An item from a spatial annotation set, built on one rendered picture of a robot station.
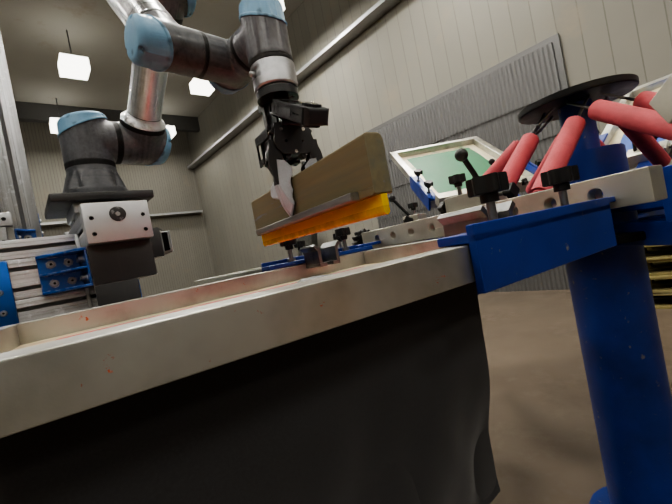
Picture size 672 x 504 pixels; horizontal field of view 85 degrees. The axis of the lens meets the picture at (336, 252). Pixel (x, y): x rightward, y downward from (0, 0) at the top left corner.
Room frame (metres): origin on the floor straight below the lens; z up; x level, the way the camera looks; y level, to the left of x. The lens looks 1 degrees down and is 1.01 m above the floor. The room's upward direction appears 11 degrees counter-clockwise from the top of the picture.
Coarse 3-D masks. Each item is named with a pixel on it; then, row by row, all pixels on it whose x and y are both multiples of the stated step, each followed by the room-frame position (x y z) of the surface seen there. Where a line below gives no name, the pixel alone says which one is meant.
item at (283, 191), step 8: (280, 160) 0.59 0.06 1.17; (280, 168) 0.59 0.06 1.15; (288, 168) 0.60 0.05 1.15; (280, 176) 0.59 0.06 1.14; (288, 176) 0.60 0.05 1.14; (272, 184) 0.63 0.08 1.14; (280, 184) 0.59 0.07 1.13; (288, 184) 0.60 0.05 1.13; (272, 192) 0.63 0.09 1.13; (280, 192) 0.59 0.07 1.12; (288, 192) 0.59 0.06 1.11; (280, 200) 0.60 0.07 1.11; (288, 200) 0.59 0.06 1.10; (288, 208) 0.60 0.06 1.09
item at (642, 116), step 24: (624, 96) 1.02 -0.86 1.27; (648, 96) 0.93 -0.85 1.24; (576, 120) 0.96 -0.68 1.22; (600, 120) 0.94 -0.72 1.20; (624, 120) 0.86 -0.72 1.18; (648, 120) 0.81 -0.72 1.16; (528, 144) 1.05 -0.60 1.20; (552, 144) 1.32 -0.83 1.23; (576, 144) 0.94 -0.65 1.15; (648, 144) 1.20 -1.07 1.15; (504, 168) 1.03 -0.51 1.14; (552, 168) 0.88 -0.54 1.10; (528, 192) 1.52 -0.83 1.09
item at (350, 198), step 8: (336, 200) 0.48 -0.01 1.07; (344, 200) 0.46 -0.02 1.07; (352, 200) 0.45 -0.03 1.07; (360, 200) 0.47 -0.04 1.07; (312, 208) 0.53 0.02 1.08; (320, 208) 0.52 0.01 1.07; (328, 208) 0.50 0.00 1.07; (336, 208) 0.51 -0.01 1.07; (296, 216) 0.58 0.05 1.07; (304, 216) 0.56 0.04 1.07; (312, 216) 0.56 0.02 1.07; (272, 224) 0.67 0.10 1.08; (280, 224) 0.64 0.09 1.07; (288, 224) 0.63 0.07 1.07; (256, 232) 0.74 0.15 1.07; (264, 232) 0.71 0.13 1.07
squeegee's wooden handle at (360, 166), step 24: (360, 144) 0.44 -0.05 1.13; (312, 168) 0.54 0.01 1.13; (336, 168) 0.49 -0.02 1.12; (360, 168) 0.45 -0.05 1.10; (384, 168) 0.45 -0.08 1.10; (312, 192) 0.55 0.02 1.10; (336, 192) 0.50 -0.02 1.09; (360, 192) 0.45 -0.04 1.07; (384, 192) 0.44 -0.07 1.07; (264, 216) 0.73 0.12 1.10; (288, 216) 0.64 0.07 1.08
